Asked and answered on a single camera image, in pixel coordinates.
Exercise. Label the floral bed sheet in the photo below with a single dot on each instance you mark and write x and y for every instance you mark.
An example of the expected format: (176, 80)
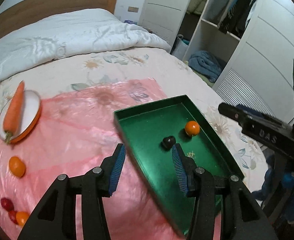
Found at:
(173, 76)

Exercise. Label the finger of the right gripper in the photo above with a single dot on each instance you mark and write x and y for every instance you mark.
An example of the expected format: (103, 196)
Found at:
(246, 120)
(259, 114)

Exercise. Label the orange tangerine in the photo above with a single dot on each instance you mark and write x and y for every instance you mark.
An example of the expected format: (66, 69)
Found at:
(192, 128)
(17, 167)
(22, 217)

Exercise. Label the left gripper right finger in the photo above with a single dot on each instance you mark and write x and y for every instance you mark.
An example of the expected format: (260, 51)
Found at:
(241, 216)

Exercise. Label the white wardrobe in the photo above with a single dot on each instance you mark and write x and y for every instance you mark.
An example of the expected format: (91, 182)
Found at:
(253, 38)

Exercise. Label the wooden headboard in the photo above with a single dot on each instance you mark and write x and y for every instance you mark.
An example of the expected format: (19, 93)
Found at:
(30, 11)

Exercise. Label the white duvet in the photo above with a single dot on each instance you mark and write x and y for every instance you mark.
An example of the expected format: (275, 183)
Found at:
(73, 33)

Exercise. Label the blue towel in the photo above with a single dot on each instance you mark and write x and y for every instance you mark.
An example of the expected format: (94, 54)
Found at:
(207, 64)

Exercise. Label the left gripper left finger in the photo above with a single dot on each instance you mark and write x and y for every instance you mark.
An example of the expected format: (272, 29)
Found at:
(54, 217)

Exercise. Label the carrot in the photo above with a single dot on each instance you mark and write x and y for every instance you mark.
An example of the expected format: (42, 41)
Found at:
(11, 122)

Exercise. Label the pink plastic sheet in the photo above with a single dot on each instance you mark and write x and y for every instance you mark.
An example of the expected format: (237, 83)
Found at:
(75, 133)

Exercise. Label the green tray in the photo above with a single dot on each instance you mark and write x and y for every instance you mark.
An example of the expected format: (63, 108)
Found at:
(143, 128)

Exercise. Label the orange white plate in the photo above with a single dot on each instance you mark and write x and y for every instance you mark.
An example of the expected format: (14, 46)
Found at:
(30, 115)

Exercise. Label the white shopping bag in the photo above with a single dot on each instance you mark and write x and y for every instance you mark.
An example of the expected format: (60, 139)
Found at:
(179, 48)

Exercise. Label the hanging clothes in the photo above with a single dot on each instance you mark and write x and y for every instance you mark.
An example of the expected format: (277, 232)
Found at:
(229, 15)

